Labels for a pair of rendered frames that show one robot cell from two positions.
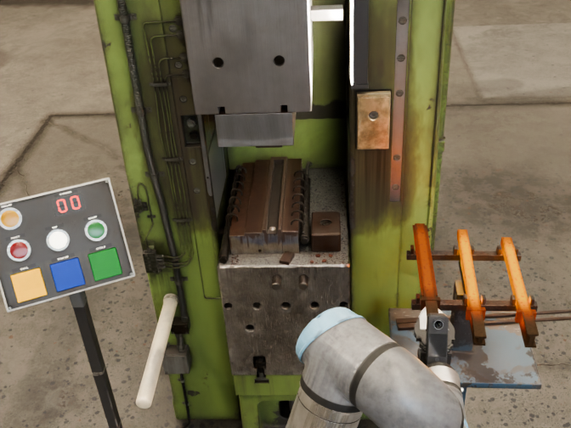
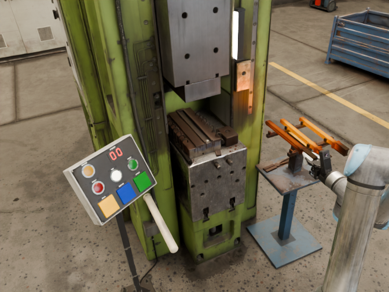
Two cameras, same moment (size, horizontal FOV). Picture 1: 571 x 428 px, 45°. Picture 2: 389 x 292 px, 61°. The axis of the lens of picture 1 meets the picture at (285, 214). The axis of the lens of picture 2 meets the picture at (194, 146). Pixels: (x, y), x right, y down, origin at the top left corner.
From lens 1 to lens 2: 0.89 m
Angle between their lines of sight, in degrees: 23
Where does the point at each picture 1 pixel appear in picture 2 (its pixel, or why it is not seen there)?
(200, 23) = (179, 35)
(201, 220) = (162, 148)
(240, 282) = (199, 171)
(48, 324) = (43, 243)
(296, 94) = (223, 66)
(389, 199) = (248, 114)
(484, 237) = not seen: hidden behind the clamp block
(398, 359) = not seen: outside the picture
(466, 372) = (306, 179)
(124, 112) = (122, 97)
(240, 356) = (197, 211)
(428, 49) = (264, 36)
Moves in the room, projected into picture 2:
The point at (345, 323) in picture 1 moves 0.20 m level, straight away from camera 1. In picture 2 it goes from (373, 148) to (329, 120)
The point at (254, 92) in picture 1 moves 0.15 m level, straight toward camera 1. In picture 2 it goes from (204, 69) to (221, 79)
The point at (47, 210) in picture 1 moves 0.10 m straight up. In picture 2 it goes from (106, 160) to (101, 142)
